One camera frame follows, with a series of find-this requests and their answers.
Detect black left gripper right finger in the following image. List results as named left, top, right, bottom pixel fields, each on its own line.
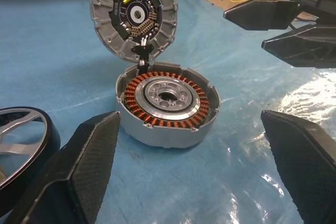
left=260, top=110, right=336, bottom=224

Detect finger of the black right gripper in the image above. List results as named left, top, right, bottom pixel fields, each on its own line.
left=261, top=24, right=336, bottom=69
left=223, top=0, right=299, bottom=31

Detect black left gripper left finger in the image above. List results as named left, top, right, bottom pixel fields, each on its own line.
left=5, top=110, right=121, bottom=224

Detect black rotor ring silver spokes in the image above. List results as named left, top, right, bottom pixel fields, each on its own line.
left=0, top=106, right=61, bottom=218

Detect silver motor housing copper windings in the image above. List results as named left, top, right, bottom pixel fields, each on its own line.
left=115, top=61, right=221, bottom=149

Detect motor rotor with yellow centre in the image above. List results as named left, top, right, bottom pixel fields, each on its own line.
left=90, top=0, right=179, bottom=65

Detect blue plastic table cover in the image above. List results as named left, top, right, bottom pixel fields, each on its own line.
left=0, top=0, right=336, bottom=224

